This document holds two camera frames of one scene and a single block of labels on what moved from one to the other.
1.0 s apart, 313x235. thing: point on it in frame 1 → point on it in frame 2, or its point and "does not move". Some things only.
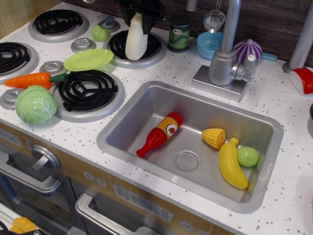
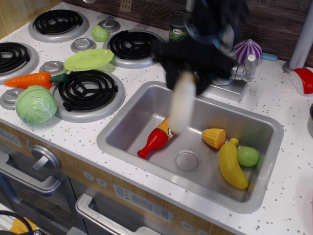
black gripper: [158, 7] → [206, 59]
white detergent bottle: [136, 40] → [183, 104]
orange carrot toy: [43, 79] does not move
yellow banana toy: [230, 165] does not move
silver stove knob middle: [81, 44] does not move
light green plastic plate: [87, 58] does not move
